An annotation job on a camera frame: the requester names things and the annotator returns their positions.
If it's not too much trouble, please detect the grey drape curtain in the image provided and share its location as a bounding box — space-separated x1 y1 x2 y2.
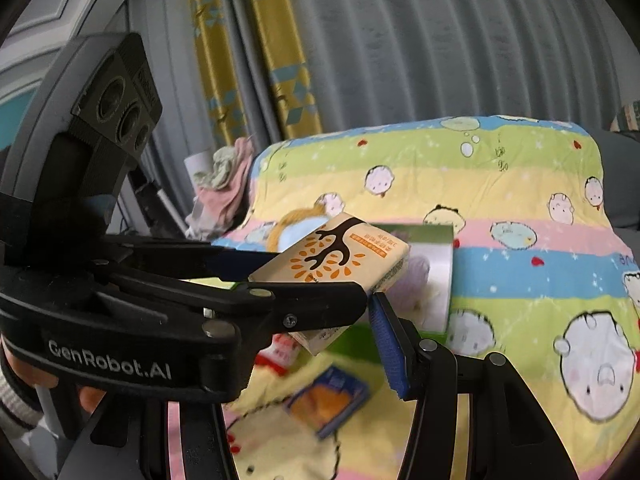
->
127 0 223 233

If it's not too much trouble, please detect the grey sofa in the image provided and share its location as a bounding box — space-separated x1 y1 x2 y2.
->
594 129 640 232

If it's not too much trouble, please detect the yellow patterned curtain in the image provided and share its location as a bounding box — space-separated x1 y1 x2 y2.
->
184 0 252 162
240 0 324 142

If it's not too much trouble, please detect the striped cartoon printed blanket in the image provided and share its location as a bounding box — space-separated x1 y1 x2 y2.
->
220 115 640 480

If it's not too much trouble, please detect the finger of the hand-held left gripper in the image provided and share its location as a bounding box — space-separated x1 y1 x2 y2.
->
106 237 282 282
100 271 369 336

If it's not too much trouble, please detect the blue and orange packet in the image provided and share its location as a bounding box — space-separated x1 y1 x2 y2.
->
284 364 373 442

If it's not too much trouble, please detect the black folding frame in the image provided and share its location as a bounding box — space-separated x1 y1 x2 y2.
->
129 169 187 237

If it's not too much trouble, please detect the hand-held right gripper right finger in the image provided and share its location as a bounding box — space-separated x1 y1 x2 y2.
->
369 292 582 480

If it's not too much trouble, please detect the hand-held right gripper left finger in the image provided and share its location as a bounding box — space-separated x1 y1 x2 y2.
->
62 387 242 480

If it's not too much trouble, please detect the beige tree-print tissue pack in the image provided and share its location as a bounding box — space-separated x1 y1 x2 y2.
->
247 212 412 357

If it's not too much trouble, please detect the person's left forearm striped sleeve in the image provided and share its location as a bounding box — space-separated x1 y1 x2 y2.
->
0 371 49 432

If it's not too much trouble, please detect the person's left hand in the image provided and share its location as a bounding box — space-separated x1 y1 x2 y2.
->
0 336 109 414

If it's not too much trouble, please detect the pile of pink clothes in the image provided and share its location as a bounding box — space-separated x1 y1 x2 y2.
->
184 137 257 242

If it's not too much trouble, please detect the red and white packet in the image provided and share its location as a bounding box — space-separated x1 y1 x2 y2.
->
254 332 302 377

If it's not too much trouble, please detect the white cylinder bin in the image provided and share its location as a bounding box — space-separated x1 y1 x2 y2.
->
183 149 217 187

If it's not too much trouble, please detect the green and white storage box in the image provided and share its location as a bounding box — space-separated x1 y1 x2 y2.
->
369 222 457 335

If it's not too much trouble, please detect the grey pleated sheer curtain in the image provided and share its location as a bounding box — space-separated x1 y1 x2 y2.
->
300 0 632 137

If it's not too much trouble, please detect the purple fluffy towel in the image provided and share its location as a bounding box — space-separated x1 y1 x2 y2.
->
397 254 433 313

